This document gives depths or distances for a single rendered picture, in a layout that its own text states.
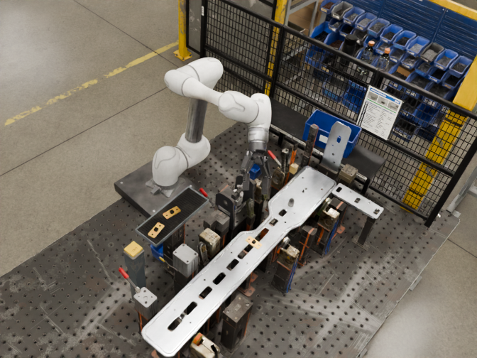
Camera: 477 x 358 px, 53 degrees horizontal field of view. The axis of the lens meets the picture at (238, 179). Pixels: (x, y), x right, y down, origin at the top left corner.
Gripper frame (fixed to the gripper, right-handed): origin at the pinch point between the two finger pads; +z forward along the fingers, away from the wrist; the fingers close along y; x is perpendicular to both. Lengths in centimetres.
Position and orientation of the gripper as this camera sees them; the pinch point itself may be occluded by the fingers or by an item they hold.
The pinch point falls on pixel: (255, 190)
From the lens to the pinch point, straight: 204.7
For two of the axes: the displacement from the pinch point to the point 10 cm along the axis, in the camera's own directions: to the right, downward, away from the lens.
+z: -0.5, 9.9, -1.4
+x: 7.9, -0.5, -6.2
